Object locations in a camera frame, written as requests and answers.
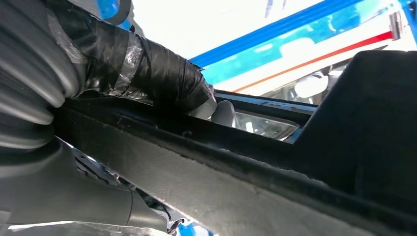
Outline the white car with red stripe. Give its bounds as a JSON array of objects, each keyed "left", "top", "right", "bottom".
[{"left": 215, "top": 30, "right": 417, "bottom": 105}]

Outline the blue metal shelf rack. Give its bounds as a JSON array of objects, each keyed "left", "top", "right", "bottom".
[{"left": 96, "top": 0, "right": 417, "bottom": 86}]

